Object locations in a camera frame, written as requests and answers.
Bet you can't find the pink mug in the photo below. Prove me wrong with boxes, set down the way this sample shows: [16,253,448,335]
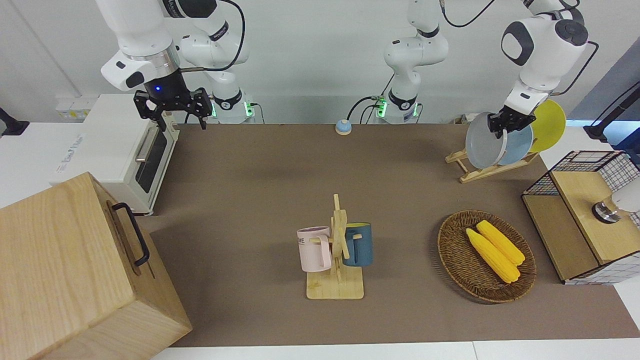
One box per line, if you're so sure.
[296,226,333,273]

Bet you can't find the black cabinet handle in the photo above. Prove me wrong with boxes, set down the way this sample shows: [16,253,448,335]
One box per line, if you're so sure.
[111,202,151,267]

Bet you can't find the wire mesh wooden shelf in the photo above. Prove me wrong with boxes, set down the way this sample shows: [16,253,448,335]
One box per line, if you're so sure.
[521,150,640,286]

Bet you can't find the white wall socket strip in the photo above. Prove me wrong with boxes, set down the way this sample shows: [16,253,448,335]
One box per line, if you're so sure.
[55,97,96,120]

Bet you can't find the brown table mat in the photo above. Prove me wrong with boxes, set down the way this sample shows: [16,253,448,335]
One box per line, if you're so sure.
[140,122,640,348]

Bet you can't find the dark blue mug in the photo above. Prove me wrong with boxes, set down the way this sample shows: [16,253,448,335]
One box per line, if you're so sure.
[342,222,374,267]

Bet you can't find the yellow corn cob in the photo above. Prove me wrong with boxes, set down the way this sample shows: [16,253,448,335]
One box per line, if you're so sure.
[476,220,526,266]
[466,228,521,284]

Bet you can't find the white cylinder with metal ring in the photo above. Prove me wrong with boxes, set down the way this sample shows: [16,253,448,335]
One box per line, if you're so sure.
[592,177,640,224]

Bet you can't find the black base power cable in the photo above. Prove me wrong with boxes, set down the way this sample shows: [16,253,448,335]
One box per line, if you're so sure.
[347,95,387,124]

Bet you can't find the gray plate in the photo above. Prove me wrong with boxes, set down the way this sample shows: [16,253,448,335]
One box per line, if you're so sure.
[465,111,509,170]

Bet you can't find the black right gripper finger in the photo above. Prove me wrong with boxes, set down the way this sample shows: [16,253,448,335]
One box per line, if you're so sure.
[194,88,214,131]
[133,92,168,132]

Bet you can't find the light blue plate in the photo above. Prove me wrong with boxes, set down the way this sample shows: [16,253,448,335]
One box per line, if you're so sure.
[500,122,535,166]

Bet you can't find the yellow plate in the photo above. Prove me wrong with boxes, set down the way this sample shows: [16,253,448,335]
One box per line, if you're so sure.
[529,99,567,154]

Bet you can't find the wooden cabinet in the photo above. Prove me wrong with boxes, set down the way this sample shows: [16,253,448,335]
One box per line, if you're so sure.
[0,171,193,360]

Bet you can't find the white toaster oven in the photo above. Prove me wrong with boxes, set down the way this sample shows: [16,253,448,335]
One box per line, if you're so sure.
[50,93,180,216]

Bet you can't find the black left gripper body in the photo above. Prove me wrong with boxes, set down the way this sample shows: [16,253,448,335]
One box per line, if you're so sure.
[492,105,536,126]

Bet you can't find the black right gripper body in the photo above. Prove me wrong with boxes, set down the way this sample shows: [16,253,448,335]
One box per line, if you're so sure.
[144,70,199,112]

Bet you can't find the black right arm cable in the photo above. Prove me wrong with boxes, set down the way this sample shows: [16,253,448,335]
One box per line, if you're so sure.
[180,0,247,72]

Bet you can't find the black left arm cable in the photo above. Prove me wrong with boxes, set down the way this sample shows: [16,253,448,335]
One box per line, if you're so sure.
[440,0,601,97]

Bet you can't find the brown wicker basket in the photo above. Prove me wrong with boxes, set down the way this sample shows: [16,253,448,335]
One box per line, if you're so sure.
[437,210,537,304]

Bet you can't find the wooden mug rack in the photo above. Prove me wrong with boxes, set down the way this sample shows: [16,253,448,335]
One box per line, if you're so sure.
[306,194,365,301]

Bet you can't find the white toaster oven handle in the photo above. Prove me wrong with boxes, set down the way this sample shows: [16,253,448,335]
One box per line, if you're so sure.
[135,127,159,163]

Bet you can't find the black stand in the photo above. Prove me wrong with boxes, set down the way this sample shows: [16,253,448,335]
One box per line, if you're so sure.
[584,82,640,142]
[0,107,30,137]

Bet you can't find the wooden plate rack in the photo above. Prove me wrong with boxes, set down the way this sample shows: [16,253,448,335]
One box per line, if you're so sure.
[445,147,541,184]

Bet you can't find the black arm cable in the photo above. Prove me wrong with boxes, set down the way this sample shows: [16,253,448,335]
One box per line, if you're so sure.
[440,0,601,97]
[180,0,247,72]

